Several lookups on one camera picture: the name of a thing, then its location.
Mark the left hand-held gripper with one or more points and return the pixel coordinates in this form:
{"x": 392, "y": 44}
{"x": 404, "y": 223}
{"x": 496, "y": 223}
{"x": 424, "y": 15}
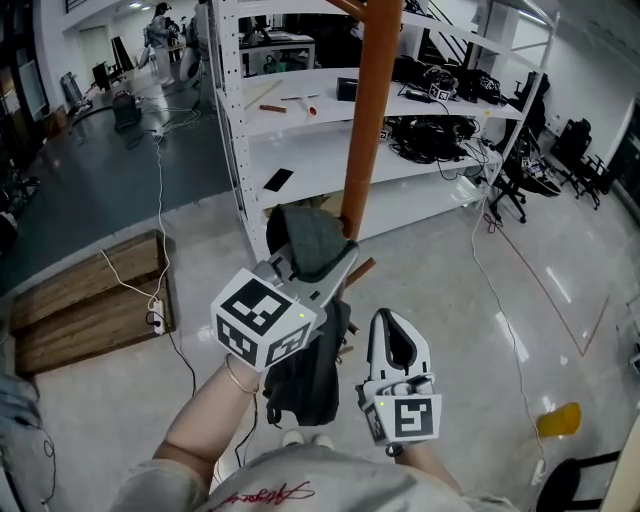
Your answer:
{"x": 260, "y": 320}

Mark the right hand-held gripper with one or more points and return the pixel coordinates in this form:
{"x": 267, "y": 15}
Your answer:
{"x": 410, "y": 417}

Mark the dark grey backpack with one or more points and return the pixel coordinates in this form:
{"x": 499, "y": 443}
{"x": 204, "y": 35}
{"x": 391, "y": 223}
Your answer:
{"x": 310, "y": 380}

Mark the orange wooden coat stand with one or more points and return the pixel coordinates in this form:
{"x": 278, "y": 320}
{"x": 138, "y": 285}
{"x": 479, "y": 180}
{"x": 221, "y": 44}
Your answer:
{"x": 375, "y": 100}

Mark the person's left forearm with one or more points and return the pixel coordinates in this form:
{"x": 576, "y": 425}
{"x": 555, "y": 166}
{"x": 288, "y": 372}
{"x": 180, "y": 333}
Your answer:
{"x": 210, "y": 410}

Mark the person's right forearm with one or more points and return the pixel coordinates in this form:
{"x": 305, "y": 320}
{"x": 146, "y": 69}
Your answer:
{"x": 430, "y": 465}

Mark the black smartphone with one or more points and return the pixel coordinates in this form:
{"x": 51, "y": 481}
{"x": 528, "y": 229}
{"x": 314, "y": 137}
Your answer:
{"x": 278, "y": 180}

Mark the person's white shoe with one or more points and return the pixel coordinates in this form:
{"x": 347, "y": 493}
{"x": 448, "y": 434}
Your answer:
{"x": 323, "y": 442}
{"x": 292, "y": 439}

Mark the white metal shelving unit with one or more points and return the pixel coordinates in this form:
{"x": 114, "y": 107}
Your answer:
{"x": 410, "y": 172}

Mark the person's grey shirt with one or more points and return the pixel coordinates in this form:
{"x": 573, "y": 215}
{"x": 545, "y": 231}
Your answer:
{"x": 325, "y": 485}

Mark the white power strip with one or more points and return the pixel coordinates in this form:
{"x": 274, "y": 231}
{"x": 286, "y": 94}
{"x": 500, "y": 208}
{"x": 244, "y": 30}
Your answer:
{"x": 156, "y": 315}

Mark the brown wooden block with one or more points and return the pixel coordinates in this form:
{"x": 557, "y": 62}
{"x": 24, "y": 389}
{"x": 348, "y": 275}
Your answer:
{"x": 273, "y": 108}

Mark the white T-shaped tool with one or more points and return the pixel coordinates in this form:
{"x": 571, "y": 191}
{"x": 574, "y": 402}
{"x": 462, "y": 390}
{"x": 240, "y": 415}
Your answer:
{"x": 302, "y": 102}

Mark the yellow plastic bin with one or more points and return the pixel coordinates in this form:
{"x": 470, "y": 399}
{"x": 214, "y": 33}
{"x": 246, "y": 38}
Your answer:
{"x": 560, "y": 421}

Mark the white power adapter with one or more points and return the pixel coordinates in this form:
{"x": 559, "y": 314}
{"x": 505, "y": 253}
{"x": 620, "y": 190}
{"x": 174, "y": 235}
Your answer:
{"x": 538, "y": 472}

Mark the pale wooden stick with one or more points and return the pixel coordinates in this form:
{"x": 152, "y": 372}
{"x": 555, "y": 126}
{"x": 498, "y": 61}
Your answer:
{"x": 262, "y": 94}

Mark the black box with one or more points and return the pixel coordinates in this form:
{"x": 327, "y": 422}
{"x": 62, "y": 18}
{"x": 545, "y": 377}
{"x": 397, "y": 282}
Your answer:
{"x": 346, "y": 89}

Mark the black round stool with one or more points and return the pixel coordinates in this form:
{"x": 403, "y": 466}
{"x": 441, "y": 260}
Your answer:
{"x": 570, "y": 485}

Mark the black office chair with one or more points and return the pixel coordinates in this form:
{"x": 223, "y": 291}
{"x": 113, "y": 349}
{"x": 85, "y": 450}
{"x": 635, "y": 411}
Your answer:
{"x": 575, "y": 140}
{"x": 535, "y": 100}
{"x": 515, "y": 175}

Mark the brown wooden step platform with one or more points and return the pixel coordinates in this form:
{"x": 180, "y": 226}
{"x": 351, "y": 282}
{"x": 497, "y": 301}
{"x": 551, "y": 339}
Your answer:
{"x": 85, "y": 320}

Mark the white desk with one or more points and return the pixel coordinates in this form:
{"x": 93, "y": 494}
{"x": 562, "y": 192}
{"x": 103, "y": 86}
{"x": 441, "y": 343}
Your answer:
{"x": 280, "y": 42}

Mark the black floor machine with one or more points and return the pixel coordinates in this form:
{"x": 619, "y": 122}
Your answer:
{"x": 125, "y": 112}

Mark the pile of black devices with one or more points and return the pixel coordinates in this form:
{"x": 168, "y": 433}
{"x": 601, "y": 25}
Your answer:
{"x": 465, "y": 82}

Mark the beige chair edge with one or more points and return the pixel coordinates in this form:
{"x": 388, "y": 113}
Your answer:
{"x": 631, "y": 470}

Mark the grey cloth pile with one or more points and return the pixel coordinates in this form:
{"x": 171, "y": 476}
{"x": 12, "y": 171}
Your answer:
{"x": 17, "y": 400}

